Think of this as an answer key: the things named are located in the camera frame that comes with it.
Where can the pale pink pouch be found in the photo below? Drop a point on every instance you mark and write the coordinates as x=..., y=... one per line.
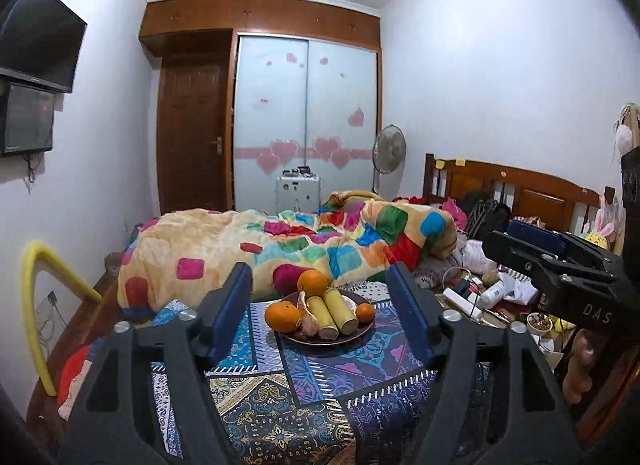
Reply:
x=475, y=257

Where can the small round bowl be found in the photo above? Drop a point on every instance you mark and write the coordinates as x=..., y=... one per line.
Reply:
x=538, y=324

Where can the person's right hand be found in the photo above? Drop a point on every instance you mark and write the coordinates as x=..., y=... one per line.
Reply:
x=580, y=370

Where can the black striped bag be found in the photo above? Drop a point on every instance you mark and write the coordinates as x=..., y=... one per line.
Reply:
x=487, y=217

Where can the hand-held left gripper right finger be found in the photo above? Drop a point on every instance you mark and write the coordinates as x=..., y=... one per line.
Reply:
x=407, y=310

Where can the wall socket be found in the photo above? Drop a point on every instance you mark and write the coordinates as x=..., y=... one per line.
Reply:
x=52, y=297

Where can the white plastic bottle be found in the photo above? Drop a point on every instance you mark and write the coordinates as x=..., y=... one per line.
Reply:
x=492, y=292

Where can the grey patterned cloth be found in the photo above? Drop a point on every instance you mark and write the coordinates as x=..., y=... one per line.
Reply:
x=435, y=277

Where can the yellow toy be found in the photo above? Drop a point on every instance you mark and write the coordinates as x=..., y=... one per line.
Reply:
x=561, y=324

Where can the small black framed screen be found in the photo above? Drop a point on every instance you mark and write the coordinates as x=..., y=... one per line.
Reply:
x=25, y=120

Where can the large orange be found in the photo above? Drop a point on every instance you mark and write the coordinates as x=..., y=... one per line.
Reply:
x=313, y=283
x=282, y=317

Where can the black wall television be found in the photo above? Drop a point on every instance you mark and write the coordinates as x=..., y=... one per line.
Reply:
x=40, y=40

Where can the standing fan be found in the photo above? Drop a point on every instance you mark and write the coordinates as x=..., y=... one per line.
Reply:
x=390, y=147

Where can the yellow sugarcane piece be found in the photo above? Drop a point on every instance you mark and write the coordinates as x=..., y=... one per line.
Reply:
x=320, y=319
x=341, y=312

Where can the wooden headboard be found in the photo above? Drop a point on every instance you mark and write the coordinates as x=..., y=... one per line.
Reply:
x=540, y=195

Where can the small tangerine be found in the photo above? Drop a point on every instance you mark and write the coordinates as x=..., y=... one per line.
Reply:
x=365, y=313

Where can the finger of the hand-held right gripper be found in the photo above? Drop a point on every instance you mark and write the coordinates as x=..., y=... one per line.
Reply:
x=535, y=234
x=520, y=257

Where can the wooden wardrobe with frosted doors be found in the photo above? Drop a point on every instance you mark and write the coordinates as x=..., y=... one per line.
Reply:
x=270, y=120

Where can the wall hanging ornament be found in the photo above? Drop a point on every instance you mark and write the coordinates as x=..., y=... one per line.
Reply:
x=625, y=135

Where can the dark brown plate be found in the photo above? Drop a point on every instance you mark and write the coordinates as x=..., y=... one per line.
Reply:
x=325, y=340

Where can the colourful patchwork blanket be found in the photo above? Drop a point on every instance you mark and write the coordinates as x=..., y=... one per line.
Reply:
x=200, y=240

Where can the yellow foam tube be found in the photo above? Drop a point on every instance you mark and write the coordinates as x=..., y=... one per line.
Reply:
x=30, y=305

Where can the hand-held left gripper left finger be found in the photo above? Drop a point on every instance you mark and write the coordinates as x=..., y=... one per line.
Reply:
x=234, y=310

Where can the blue purple patterned cloth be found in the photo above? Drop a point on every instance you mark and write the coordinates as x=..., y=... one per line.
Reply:
x=300, y=395

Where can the yellow bunny plush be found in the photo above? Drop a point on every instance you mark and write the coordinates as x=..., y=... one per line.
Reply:
x=600, y=232

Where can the red cloth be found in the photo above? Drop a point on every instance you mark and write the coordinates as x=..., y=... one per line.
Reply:
x=75, y=375

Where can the white power strip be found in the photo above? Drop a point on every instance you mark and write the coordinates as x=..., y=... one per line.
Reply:
x=460, y=301

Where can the pink cloth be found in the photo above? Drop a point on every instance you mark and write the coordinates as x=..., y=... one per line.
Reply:
x=454, y=212

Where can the brown wooden door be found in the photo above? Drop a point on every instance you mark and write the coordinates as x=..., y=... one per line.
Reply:
x=192, y=135

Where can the white box appliance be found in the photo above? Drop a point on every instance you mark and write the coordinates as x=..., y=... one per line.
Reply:
x=297, y=192

